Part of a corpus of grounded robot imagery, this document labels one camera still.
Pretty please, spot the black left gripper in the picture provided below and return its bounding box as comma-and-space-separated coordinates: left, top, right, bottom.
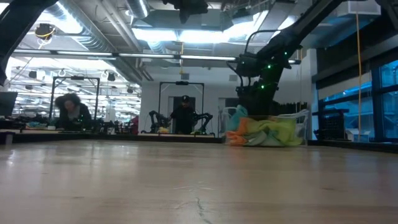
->
162, 0, 210, 25

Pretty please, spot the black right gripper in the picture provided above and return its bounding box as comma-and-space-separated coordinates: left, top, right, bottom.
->
235, 81, 279, 116

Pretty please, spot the lime green microfiber towel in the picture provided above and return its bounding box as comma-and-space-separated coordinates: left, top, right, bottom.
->
247, 117, 304, 147

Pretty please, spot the grey ceiling box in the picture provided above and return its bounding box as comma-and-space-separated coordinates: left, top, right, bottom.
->
201, 8, 222, 27

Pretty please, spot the clear plastic bin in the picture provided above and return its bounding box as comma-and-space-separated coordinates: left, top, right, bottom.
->
219, 106, 311, 147

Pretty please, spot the bright ceiling light strip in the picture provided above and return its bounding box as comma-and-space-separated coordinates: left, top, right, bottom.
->
118, 52, 302, 65

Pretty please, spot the person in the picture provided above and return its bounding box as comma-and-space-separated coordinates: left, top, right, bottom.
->
54, 92, 93, 131
169, 95, 199, 135

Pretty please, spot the black plastic crate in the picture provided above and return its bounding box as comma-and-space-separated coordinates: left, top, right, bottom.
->
317, 108, 346, 140

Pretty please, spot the blue tinted window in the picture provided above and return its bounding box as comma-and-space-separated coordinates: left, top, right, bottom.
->
317, 58, 398, 144

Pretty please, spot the black yellow ceiling reel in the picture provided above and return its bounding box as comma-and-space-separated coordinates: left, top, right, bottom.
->
34, 22, 57, 40

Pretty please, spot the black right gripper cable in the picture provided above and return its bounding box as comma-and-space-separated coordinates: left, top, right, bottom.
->
244, 29, 280, 54

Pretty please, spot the black background rig frame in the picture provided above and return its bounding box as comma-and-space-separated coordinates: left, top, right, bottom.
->
158, 80, 205, 135
49, 75, 101, 128

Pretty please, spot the silver ceiling duct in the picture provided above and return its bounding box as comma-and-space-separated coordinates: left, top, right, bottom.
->
46, 0, 155, 85

